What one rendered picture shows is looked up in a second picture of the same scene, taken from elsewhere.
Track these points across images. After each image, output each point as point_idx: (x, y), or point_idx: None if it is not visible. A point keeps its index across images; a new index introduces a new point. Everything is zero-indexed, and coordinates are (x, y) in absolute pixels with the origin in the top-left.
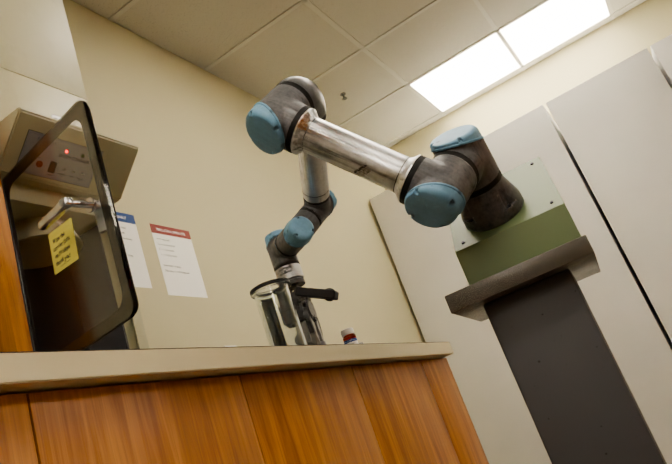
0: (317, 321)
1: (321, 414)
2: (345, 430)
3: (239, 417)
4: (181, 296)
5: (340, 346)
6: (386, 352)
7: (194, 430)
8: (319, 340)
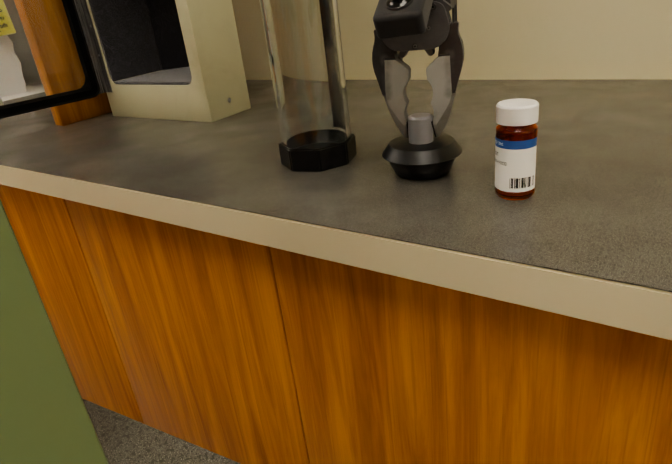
0: (444, 57)
1: (169, 270)
2: (212, 307)
3: (63, 227)
4: None
5: (192, 205)
6: (369, 258)
7: (29, 221)
8: (399, 116)
